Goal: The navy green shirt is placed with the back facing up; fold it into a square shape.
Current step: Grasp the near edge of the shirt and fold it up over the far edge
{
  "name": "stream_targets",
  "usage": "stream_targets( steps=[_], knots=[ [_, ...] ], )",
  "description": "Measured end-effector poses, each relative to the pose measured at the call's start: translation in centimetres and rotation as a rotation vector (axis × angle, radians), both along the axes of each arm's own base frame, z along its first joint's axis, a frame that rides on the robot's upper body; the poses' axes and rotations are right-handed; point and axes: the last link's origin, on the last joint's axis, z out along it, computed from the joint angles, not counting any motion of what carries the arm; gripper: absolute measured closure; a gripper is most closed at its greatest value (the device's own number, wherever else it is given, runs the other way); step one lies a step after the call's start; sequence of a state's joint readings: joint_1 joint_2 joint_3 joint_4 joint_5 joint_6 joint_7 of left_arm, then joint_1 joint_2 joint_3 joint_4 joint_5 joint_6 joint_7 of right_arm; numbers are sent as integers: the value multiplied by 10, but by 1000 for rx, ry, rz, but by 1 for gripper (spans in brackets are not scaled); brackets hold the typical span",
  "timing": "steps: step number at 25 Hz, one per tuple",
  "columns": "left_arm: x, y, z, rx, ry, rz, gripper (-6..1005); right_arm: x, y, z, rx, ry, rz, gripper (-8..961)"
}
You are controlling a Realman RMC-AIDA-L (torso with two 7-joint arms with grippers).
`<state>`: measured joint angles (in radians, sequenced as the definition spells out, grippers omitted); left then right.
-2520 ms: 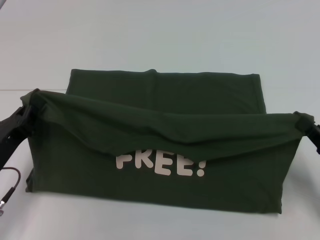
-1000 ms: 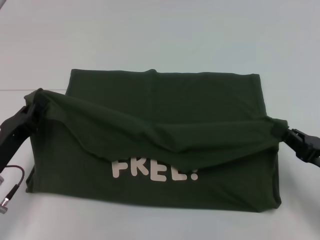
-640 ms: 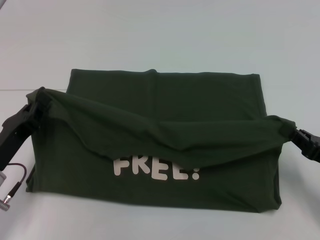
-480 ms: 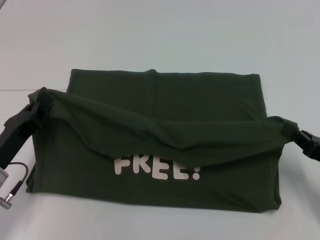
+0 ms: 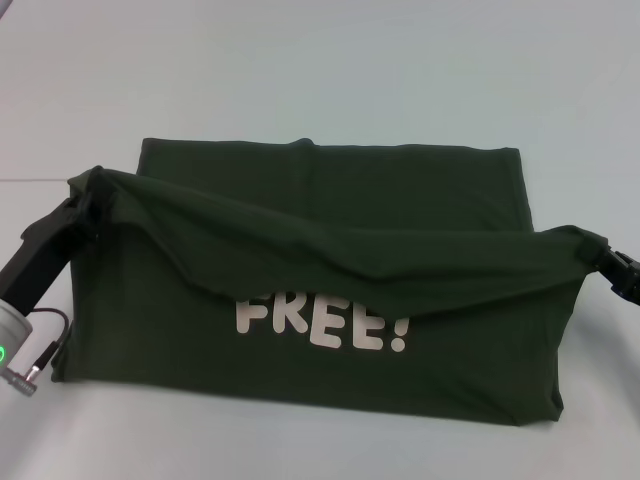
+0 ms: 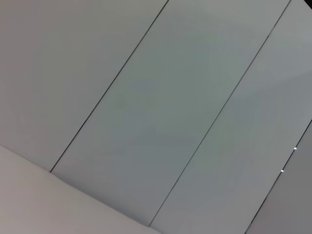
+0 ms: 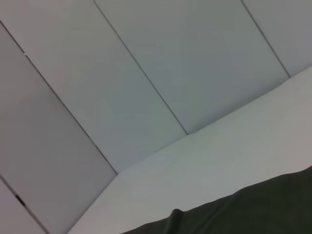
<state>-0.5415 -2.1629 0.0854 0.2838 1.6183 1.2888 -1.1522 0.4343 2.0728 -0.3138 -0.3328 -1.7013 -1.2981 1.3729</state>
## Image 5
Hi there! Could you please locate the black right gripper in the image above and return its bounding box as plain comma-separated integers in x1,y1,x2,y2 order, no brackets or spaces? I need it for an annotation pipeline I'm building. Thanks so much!
585,247,640,305

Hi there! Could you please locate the dark green shirt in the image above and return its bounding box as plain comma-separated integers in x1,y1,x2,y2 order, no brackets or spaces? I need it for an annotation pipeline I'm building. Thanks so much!
52,137,619,429

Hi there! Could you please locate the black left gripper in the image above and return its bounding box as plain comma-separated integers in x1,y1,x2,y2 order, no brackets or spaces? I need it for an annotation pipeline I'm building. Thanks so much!
0,172,109,315

